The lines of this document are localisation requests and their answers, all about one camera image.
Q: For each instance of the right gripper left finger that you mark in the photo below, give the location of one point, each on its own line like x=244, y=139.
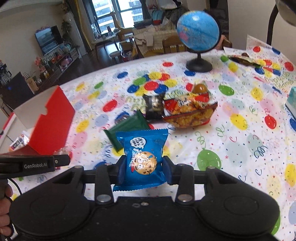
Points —
x=105, y=176

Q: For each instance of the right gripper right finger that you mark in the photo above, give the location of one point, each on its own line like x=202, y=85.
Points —
x=183, y=176

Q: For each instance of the blue cookie packet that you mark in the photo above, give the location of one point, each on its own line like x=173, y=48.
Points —
x=144, y=152

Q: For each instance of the green snack bar wrapper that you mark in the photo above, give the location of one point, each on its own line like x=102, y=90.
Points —
x=135, y=122

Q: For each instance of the red orange cracker bag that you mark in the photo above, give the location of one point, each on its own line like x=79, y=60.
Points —
x=189, y=110

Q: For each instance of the black small snack packet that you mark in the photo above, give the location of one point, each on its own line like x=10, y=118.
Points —
x=154, y=107

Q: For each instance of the packaged braised egg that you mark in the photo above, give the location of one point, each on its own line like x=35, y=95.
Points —
x=199, y=89

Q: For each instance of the white snack packet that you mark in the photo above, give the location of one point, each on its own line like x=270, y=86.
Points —
x=21, y=141

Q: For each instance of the person's left hand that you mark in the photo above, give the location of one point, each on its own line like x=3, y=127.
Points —
x=5, y=207

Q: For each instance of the red white cardboard box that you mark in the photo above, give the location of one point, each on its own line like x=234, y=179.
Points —
x=46, y=117

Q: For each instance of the tv console cabinet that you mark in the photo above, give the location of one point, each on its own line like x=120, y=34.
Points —
x=52, y=73

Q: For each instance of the tissue box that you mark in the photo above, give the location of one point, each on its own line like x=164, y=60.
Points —
x=291, y=102

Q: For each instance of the wooden chair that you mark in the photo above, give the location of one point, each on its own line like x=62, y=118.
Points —
x=175, y=43

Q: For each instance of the open olive snack bag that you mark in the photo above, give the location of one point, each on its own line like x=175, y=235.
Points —
x=246, y=60

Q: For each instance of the television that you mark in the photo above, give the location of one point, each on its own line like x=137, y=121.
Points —
x=49, y=39

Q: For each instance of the sofa with blankets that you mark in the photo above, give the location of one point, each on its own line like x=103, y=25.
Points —
x=149, y=40

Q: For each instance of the blue desk globe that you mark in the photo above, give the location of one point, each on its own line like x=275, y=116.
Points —
x=200, y=32

